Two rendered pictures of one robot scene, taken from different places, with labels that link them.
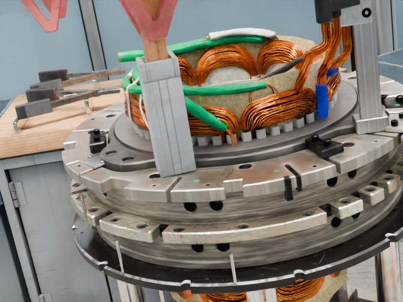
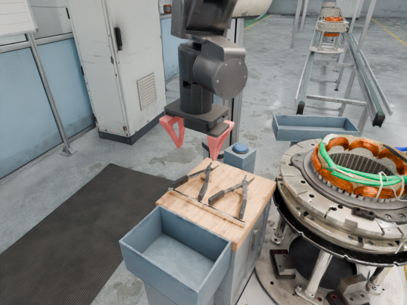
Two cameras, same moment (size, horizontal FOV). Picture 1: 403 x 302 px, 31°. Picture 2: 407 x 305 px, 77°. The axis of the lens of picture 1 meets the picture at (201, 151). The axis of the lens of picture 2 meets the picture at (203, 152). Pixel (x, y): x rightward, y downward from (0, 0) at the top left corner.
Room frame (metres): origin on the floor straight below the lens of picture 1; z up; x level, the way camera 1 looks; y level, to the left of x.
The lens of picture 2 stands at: (0.68, 0.52, 1.44)
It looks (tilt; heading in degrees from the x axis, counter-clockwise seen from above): 33 degrees down; 302
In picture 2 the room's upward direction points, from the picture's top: straight up
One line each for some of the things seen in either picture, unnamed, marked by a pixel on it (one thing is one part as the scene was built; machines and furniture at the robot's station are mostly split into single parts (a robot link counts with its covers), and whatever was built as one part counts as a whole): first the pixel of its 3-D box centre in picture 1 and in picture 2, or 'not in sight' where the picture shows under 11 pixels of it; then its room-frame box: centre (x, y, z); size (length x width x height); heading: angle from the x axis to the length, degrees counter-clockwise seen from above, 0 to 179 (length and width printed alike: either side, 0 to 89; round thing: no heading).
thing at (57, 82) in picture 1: (46, 87); (203, 191); (0.89, 0.18, 1.09); 0.04 x 0.01 x 0.02; 104
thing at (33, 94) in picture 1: (42, 94); (216, 197); (0.86, 0.18, 1.09); 0.04 x 0.01 x 0.02; 74
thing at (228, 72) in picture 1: (226, 74); not in sight; (0.71, -0.04, 1.12); 0.05 x 0.01 x 0.02; 95
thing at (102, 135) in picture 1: (97, 139); (363, 212); (0.61, 0.09, 1.10); 0.03 x 0.01 x 0.01; 4
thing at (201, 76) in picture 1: (225, 65); not in sight; (0.71, -0.04, 1.12); 0.06 x 0.02 x 0.04; 95
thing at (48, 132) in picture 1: (82, 112); (218, 195); (0.87, 0.14, 1.05); 0.20 x 0.19 x 0.02; 89
